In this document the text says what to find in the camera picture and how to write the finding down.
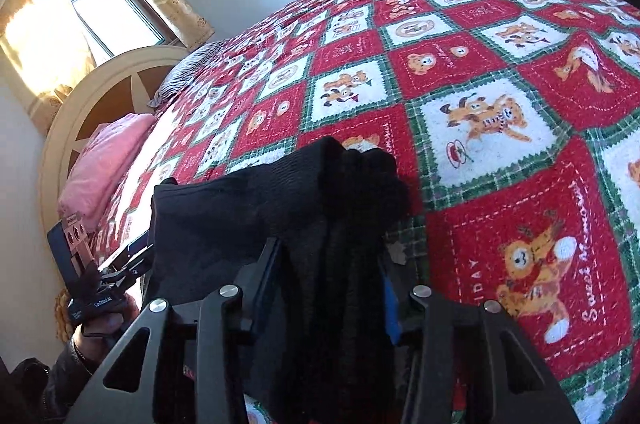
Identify pink pillow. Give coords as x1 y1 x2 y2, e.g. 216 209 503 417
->
57 113 157 231

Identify person's left forearm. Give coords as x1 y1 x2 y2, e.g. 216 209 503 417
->
0 339 101 424

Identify black pants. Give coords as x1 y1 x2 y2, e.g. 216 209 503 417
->
142 137 413 424

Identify red patchwork printed blanket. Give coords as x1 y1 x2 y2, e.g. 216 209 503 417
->
95 0 640 424

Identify person's left hand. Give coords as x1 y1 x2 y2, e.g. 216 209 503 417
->
74 294 143 375

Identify window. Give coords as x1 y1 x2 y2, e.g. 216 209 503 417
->
54 0 167 58

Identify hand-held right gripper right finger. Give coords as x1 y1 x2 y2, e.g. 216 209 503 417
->
378 261 571 424

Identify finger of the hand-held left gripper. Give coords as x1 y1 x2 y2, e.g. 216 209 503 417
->
99 247 156 291
120 231 156 261

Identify cream wooden headboard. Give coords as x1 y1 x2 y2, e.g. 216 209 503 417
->
39 45 189 266

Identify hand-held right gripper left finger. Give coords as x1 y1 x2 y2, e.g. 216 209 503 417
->
65 237 284 424

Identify striped pillow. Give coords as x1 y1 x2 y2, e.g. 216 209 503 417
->
147 39 232 108

